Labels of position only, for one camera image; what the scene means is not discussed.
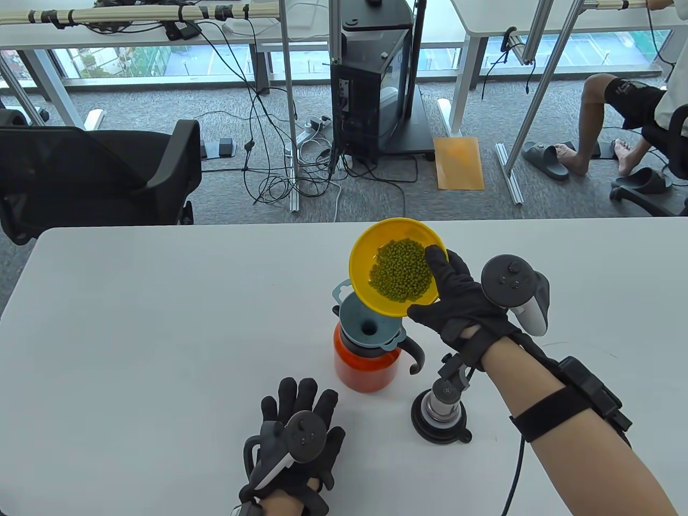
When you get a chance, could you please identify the person's right hand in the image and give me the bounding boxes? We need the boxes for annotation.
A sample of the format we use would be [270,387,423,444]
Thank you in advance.
[407,245,518,367]

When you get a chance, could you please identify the person's left hand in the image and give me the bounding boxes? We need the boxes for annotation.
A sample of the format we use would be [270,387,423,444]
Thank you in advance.
[238,376,347,516]

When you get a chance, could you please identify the yellow plastic bowl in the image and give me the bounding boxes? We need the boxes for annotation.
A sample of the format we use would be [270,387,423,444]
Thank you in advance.
[349,217,449,318]

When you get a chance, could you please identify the person's left forearm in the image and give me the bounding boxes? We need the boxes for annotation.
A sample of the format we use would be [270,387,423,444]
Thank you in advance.
[259,493,303,516]

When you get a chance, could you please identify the person's right forearm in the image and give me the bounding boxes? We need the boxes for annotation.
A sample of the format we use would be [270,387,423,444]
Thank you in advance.
[480,336,680,516]

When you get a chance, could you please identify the black forearm pack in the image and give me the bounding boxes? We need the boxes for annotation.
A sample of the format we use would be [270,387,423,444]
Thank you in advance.
[556,356,634,432]

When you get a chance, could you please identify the left hand controller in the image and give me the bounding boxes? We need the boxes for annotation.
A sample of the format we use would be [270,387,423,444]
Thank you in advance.
[244,411,329,492]

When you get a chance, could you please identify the hand controller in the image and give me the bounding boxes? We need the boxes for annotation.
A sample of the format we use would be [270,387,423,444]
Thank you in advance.
[480,254,551,338]
[244,411,329,492]

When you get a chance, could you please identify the green mung beans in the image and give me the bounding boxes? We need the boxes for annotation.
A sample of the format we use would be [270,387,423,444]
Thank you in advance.
[368,239,435,302]

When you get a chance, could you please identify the right hand controller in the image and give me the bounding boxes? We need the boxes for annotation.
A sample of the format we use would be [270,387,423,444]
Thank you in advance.
[480,254,551,338]

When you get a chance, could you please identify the blue-grey plastic funnel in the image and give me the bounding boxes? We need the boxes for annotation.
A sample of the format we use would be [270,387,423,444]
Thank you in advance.
[332,279,407,351]

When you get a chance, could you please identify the orange envelope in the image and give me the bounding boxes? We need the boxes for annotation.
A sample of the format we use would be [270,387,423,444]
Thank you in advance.
[432,136,486,191]

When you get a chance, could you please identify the dark grey slide sandal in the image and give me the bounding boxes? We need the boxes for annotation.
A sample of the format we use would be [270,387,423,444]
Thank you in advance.
[610,166,673,196]
[521,142,570,181]

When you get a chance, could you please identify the black computer tower on stand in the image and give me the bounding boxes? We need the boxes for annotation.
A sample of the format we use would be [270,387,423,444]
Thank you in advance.
[328,0,436,166]

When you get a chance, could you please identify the white power strip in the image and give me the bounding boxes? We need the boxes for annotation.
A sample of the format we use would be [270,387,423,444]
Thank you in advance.
[296,114,332,147]

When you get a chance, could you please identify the black foot pedal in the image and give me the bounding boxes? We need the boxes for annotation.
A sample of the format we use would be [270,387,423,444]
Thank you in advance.
[590,140,634,160]

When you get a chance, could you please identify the grey foot pedal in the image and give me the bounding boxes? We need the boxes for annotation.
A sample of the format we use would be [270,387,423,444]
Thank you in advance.
[200,138,238,160]

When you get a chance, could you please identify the black office chair with base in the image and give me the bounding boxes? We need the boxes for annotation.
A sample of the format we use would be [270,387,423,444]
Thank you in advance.
[610,104,688,218]

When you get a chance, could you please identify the black mesh office chair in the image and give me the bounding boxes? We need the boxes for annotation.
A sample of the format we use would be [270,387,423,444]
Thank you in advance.
[0,109,203,246]

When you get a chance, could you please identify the black power adapter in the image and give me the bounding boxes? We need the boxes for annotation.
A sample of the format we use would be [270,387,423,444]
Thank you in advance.
[163,21,203,42]

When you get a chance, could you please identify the orange bottle with black handle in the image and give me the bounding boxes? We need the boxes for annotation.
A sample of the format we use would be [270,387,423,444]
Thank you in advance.
[333,318,426,393]

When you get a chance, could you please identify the tangle of floor cables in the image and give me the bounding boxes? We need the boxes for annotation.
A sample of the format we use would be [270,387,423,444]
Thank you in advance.
[241,153,406,222]

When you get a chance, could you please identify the black braided cable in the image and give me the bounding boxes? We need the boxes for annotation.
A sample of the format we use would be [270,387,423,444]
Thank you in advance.
[499,434,526,516]

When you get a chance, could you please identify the black forearm strap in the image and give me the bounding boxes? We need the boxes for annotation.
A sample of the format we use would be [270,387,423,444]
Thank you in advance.
[509,387,593,443]

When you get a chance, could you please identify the slanted aluminium frame leg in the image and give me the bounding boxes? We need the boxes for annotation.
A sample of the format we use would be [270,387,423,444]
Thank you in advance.
[493,0,585,206]

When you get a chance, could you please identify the aluminium frame post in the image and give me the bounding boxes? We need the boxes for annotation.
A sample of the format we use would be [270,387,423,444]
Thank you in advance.
[278,0,303,213]

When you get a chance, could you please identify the white desk with beige rail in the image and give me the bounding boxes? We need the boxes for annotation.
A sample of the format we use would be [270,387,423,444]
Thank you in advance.
[0,0,329,131]

